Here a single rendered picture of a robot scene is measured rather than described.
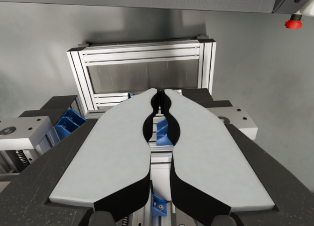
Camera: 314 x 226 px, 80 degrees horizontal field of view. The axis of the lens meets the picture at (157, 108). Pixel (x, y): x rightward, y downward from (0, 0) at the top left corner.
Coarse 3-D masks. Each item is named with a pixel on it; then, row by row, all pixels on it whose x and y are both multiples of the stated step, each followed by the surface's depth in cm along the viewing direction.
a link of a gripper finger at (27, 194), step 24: (96, 120) 8; (72, 144) 7; (48, 168) 6; (0, 192) 5; (24, 192) 5; (48, 192) 5; (0, 216) 5; (24, 216) 5; (48, 216) 5; (72, 216) 5
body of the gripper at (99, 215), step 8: (96, 216) 5; (104, 216) 5; (112, 216) 5; (216, 216) 5; (224, 216) 5; (88, 224) 5; (96, 224) 5; (104, 224) 5; (112, 224) 5; (216, 224) 5; (224, 224) 5; (232, 224) 5
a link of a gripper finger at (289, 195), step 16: (240, 144) 7; (256, 144) 7; (256, 160) 7; (272, 160) 7; (272, 176) 6; (288, 176) 6; (272, 192) 6; (288, 192) 6; (304, 192) 6; (272, 208) 5; (288, 208) 5; (304, 208) 5; (240, 224) 5; (256, 224) 5; (272, 224) 5; (288, 224) 5; (304, 224) 5
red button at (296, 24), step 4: (292, 16) 46; (296, 16) 45; (300, 16) 45; (288, 20) 46; (292, 20) 46; (296, 20) 45; (288, 24) 46; (292, 24) 45; (296, 24) 45; (300, 24) 45; (292, 28) 46; (296, 28) 46
